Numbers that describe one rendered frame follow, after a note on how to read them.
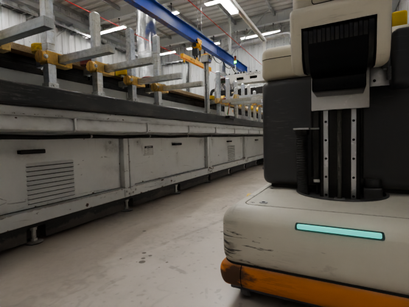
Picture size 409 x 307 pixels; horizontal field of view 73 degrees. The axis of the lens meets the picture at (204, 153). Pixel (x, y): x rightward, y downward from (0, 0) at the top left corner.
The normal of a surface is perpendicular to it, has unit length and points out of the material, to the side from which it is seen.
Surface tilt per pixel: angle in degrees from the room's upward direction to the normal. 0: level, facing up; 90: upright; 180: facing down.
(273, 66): 90
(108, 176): 90
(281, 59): 90
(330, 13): 98
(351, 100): 90
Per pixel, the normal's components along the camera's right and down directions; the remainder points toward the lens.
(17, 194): 0.90, 0.00
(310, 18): -0.45, 0.20
